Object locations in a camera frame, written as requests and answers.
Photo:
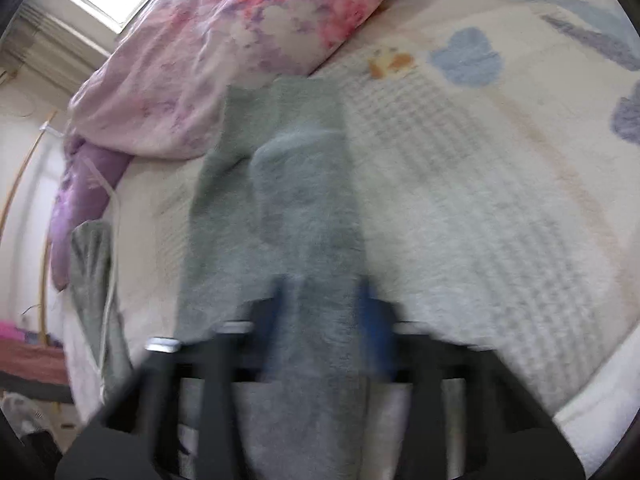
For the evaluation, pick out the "curved wooden bed rail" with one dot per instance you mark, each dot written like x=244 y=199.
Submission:
x=22 y=167

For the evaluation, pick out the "pink object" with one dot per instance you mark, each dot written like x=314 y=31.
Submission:
x=11 y=332

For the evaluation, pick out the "pink floral quilt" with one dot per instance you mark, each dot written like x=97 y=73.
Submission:
x=210 y=60

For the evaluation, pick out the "purple pillow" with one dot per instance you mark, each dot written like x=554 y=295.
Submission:
x=82 y=195

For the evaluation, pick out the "bed with pale sheet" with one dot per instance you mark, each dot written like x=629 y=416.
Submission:
x=475 y=185

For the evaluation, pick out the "grey fleece garment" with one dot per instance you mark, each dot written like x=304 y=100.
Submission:
x=300 y=210

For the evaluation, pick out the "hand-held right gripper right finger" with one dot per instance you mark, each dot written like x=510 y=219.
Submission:
x=372 y=332

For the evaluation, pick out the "reddish brown furniture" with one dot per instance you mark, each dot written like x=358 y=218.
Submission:
x=30 y=362

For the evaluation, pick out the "grey-green cloth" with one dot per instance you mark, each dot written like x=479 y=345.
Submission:
x=92 y=270

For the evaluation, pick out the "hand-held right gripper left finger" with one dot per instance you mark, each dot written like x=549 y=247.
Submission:
x=274 y=312

